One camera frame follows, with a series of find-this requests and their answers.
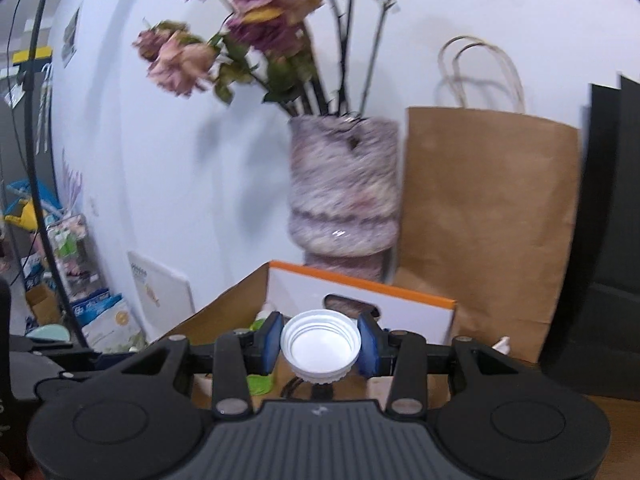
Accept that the orange cardboard box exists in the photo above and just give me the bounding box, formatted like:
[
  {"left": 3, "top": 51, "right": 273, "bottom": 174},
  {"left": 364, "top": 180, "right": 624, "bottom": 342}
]
[{"left": 170, "top": 260, "right": 458, "bottom": 411}]

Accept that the black light stand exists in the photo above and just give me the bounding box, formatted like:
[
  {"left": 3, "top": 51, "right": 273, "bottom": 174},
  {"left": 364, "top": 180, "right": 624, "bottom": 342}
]
[{"left": 10, "top": 0, "right": 93, "bottom": 351}]

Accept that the black paper bag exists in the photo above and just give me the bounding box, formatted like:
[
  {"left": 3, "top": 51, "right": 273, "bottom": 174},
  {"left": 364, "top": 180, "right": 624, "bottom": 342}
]
[{"left": 540, "top": 74, "right": 640, "bottom": 401}]

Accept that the white wall panel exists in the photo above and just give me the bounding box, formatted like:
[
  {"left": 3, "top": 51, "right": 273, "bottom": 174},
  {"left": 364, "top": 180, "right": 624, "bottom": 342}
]
[{"left": 127, "top": 251, "right": 196, "bottom": 333}]

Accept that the brown paper bag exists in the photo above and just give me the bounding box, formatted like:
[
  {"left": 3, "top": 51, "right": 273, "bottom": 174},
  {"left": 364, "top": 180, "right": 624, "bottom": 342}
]
[{"left": 392, "top": 36, "right": 583, "bottom": 365}]

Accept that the white screw cap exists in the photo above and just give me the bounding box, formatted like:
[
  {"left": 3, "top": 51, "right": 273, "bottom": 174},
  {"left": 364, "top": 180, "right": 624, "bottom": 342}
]
[{"left": 280, "top": 309, "right": 362, "bottom": 385}]

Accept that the green plastic basin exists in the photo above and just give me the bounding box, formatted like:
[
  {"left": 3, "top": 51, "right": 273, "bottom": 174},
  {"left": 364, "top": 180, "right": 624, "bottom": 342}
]
[{"left": 25, "top": 324, "right": 73, "bottom": 343}]

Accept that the purple mottled ceramic vase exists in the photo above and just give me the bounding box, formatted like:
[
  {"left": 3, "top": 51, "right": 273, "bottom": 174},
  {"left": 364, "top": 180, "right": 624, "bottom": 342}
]
[{"left": 287, "top": 115, "right": 401, "bottom": 283}]

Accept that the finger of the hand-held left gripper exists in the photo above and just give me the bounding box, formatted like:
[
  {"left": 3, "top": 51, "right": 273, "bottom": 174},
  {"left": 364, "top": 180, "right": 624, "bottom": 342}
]
[{"left": 11, "top": 336, "right": 108, "bottom": 373}]

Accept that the short black usb cable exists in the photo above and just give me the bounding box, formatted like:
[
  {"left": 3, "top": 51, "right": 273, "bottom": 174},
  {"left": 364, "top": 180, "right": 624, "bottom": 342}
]
[{"left": 280, "top": 375, "right": 331, "bottom": 401}]

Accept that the green plastic bottle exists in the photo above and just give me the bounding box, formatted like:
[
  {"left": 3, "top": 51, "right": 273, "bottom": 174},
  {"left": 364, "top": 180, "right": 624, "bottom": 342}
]
[{"left": 246, "top": 317, "right": 277, "bottom": 396}]

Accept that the purple wall sticker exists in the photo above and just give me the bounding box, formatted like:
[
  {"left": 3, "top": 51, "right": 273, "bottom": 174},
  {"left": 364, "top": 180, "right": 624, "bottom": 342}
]
[{"left": 61, "top": 149, "right": 85, "bottom": 211}]

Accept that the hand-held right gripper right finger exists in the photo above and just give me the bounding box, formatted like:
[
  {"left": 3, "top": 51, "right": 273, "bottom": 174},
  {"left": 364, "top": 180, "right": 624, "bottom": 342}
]
[{"left": 357, "top": 312, "right": 522, "bottom": 417}]

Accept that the wall picture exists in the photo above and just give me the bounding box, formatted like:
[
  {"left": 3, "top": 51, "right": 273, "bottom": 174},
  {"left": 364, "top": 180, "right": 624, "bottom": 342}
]
[{"left": 61, "top": 7, "right": 82, "bottom": 68}]

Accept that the small brown cardboard box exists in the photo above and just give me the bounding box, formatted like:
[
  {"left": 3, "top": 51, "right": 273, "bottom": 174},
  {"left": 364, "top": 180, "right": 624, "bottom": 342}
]
[{"left": 25, "top": 282, "right": 63, "bottom": 326}]

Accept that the white patterned sack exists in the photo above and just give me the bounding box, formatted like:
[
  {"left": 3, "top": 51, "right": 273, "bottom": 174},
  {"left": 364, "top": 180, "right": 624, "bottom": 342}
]
[{"left": 82, "top": 297, "right": 146, "bottom": 353}]

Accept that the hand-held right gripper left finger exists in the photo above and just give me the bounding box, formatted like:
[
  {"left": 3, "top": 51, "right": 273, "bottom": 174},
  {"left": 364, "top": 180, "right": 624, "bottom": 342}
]
[{"left": 120, "top": 311, "right": 285, "bottom": 421}]

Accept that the metal storage rack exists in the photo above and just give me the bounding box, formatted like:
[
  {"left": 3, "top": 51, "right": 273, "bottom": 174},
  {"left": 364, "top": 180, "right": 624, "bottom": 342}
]
[{"left": 45, "top": 212, "right": 108, "bottom": 301}]

